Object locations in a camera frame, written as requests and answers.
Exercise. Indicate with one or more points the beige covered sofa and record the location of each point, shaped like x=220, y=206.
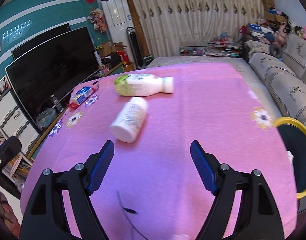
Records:
x=284, y=80

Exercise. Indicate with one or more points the coconut water bottle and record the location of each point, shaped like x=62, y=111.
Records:
x=143, y=85

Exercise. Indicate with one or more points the pink floral table cloth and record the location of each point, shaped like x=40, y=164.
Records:
x=152, y=189

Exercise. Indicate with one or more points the grey neck pillow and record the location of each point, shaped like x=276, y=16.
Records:
x=275, y=51

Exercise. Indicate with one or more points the blue red snack packet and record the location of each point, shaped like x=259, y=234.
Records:
x=80, y=96

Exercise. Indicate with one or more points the low shelf of books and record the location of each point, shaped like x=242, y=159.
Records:
x=230, y=49

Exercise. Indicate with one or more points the paper cup with red heart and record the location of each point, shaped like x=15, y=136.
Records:
x=290, y=157

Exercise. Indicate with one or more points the artificial flower bouquet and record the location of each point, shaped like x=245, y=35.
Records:
x=97, y=19

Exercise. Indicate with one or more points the black tower fan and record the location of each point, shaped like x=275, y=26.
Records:
x=134, y=44

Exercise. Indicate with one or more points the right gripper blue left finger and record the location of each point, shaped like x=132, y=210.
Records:
x=97, y=165

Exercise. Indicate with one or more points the yellow rimmed dark trash bin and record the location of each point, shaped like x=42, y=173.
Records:
x=293, y=134

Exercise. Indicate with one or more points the plush toy pile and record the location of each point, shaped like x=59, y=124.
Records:
x=292, y=28

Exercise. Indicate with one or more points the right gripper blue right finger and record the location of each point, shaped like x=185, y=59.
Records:
x=207, y=167

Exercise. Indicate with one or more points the beige curtain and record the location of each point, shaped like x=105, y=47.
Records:
x=168, y=24

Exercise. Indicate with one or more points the black television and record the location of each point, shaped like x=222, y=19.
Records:
x=53, y=68

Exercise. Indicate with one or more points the stacked cardboard boxes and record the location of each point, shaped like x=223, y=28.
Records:
x=271, y=13

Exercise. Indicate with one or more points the small white pill bottle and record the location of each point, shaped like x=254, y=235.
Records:
x=128, y=123

